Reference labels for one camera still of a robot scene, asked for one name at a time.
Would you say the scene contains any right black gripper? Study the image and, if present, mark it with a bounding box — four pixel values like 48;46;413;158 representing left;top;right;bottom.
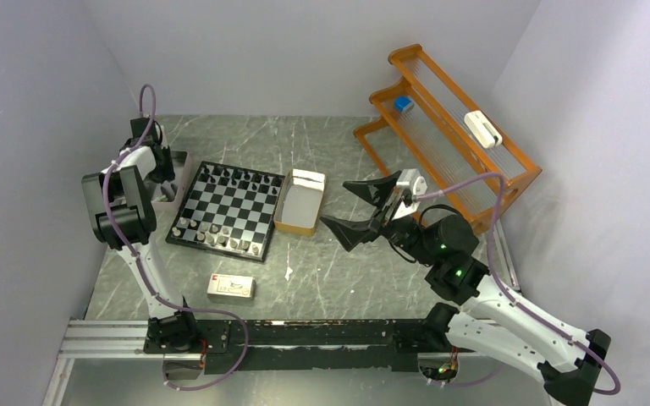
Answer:
319;171;438;266

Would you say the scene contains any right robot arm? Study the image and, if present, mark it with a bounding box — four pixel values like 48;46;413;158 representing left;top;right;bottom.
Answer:
321;169;611;405

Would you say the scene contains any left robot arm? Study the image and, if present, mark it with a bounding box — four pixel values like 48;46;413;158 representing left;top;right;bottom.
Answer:
81;116;201;353

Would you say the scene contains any black white chess board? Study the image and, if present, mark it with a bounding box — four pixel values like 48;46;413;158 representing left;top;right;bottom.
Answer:
165;161;284;263

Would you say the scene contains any orange wooden rack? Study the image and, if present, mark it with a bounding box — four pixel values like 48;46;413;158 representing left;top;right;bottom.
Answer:
354;44;542;233

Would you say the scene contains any blue small block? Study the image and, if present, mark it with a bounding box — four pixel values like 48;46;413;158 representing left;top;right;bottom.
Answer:
393;96;414;114

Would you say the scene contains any small printed card box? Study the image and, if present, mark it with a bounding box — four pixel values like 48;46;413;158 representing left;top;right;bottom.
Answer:
207;273;256;299

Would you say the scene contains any white plastic device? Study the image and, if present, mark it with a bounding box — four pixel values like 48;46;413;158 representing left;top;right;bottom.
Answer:
464;110;503;149

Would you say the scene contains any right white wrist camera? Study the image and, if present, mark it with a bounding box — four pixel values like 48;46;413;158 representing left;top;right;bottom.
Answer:
388;168;427;220

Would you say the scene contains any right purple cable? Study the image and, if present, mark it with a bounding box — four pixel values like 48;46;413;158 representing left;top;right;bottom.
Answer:
414;172;622;396

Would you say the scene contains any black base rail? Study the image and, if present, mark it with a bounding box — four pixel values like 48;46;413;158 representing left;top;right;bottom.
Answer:
143;319;452;375

